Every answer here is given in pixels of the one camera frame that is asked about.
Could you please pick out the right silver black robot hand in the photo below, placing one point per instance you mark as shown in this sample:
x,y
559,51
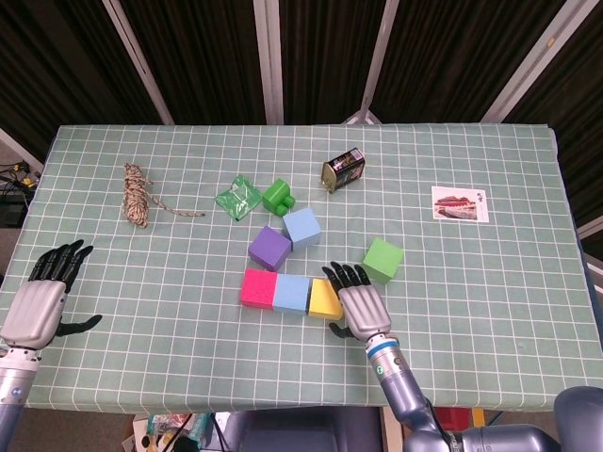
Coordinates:
x,y
365,311

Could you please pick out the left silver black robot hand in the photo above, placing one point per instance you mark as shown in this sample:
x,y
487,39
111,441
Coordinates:
x,y
35,313

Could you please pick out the yellow foam cube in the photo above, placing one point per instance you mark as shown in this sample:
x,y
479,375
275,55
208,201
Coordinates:
x,y
322,301

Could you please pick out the light blue foam cube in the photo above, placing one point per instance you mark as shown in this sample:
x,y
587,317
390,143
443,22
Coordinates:
x,y
291,294
301,228

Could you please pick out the pink foam cube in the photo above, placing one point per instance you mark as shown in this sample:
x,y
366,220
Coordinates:
x,y
258,288

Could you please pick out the purple foam cube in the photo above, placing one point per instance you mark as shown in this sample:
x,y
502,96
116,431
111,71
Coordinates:
x,y
268,247

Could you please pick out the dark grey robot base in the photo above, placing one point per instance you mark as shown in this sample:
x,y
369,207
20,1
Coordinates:
x,y
306,433

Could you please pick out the green foam cube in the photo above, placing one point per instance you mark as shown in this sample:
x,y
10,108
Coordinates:
x,y
382,259

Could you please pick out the black equipment box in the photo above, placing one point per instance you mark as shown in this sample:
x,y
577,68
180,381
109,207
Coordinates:
x,y
11,209

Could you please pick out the green checked tablecloth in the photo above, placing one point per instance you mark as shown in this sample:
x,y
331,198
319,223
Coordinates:
x,y
235,358

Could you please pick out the red box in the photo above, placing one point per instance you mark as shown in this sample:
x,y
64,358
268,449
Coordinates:
x,y
454,416

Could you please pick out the postcard with red building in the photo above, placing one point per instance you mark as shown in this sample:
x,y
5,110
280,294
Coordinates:
x,y
459,203

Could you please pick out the black luncheon meat tin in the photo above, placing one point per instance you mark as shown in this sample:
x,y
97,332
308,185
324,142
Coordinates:
x,y
344,169

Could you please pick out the green plastic building brick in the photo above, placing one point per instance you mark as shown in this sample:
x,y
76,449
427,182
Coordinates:
x,y
275,193

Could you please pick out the green foil sachet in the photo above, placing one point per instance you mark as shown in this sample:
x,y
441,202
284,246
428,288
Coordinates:
x,y
238,198

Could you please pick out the colourful printed bag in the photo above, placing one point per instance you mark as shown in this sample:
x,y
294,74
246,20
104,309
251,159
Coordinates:
x,y
165,426

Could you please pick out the white metal frame post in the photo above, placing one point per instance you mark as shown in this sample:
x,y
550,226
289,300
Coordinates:
x,y
141,66
379,56
591,229
268,61
533,56
21,151

